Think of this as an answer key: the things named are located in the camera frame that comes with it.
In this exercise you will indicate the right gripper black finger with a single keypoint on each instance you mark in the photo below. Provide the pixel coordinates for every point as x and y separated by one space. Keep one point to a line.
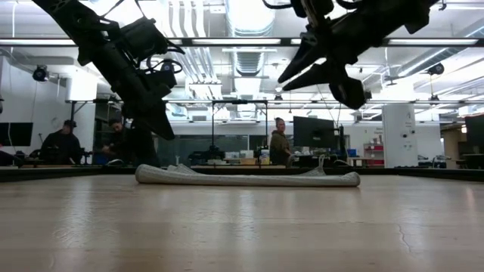
340 83
304 62

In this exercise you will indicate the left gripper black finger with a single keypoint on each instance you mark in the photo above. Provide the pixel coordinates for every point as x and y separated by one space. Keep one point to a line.
155 122

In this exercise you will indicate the white waffle weave towel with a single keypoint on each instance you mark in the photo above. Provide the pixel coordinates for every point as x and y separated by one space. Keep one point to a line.
246 179

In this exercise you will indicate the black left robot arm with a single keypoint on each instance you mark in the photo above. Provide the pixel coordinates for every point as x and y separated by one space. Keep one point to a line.
75 19

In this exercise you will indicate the black ceiling spot light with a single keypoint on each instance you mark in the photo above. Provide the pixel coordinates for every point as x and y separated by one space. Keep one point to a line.
39 73
436 69
167 67

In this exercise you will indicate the person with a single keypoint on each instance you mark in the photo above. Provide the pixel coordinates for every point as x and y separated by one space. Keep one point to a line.
280 145
62 147
117 143

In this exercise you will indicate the black computer monitor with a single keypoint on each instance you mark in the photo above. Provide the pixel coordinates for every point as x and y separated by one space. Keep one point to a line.
15 134
475 134
314 132

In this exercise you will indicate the black monitor stand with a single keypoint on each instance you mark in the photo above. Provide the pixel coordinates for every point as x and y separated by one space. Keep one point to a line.
341 143

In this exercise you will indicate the blue bin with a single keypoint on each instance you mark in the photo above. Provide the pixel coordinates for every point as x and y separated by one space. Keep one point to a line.
351 152

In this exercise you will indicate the long ceiling light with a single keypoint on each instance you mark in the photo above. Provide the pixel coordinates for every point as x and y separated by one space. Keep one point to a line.
435 41
234 41

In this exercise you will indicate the red shelf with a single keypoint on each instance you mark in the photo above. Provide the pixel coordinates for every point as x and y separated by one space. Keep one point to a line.
374 148

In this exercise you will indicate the white pillar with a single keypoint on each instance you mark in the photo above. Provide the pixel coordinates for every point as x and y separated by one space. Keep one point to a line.
399 128

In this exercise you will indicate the white labelled bottle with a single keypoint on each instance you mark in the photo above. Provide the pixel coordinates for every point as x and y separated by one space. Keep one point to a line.
264 156

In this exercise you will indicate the black overhead frame beam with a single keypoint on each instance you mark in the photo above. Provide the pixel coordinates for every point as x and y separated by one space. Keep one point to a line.
285 41

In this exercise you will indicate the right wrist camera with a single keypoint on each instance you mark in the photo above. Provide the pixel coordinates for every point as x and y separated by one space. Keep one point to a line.
314 11

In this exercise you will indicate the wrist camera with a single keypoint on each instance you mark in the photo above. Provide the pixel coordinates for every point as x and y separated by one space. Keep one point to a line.
314 11
141 38

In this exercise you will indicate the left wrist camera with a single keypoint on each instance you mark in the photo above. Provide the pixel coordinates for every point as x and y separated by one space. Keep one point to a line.
141 38

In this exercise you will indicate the black rack frame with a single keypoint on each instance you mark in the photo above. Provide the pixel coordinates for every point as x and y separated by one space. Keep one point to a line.
72 113

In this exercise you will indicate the silver ceiling duct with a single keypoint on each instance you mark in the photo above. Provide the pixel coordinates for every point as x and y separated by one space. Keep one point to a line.
249 15

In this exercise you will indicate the black metal table frame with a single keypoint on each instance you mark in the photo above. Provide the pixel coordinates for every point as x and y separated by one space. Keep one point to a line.
416 172

